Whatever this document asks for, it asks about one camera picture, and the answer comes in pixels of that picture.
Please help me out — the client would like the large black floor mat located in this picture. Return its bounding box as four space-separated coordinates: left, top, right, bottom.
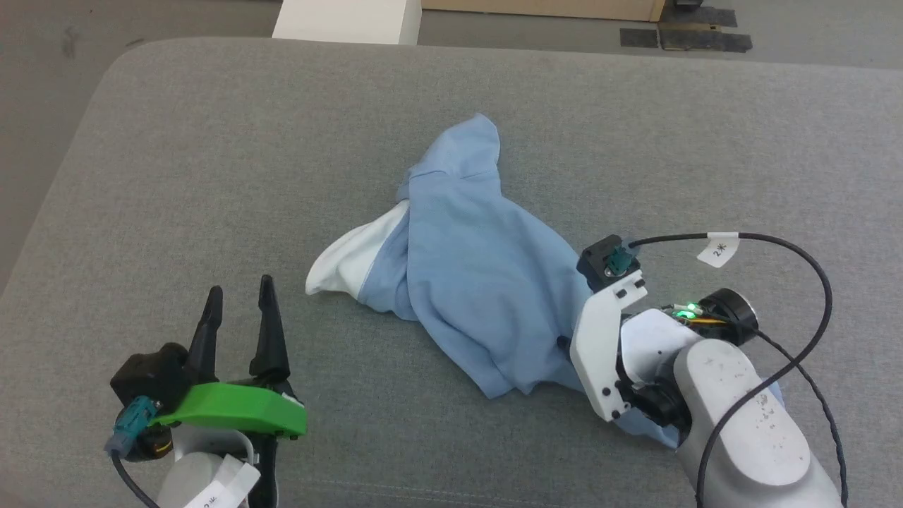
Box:
657 6 753 54

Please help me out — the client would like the wooden framed wire fence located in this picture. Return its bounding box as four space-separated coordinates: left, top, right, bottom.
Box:
421 0 668 23

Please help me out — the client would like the white cable label tag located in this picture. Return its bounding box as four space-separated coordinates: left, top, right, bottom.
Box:
696 232 741 268
182 454 262 508

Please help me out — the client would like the white right cable label tag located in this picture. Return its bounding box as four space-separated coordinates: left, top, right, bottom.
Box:
696 232 741 268

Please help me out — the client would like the light blue and white garment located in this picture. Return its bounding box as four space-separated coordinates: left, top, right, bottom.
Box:
305 113 785 450

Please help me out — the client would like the white box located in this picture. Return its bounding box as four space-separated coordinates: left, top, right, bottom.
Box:
272 0 423 46

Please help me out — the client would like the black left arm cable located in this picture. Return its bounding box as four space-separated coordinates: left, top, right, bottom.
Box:
104 395 162 508

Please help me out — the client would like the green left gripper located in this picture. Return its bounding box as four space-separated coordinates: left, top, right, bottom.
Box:
150 274 308 440

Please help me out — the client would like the white left cable label tag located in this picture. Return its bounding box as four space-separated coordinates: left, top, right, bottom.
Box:
182 454 262 508

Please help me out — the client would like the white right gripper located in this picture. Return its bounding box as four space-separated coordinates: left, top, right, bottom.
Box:
569 278 649 423

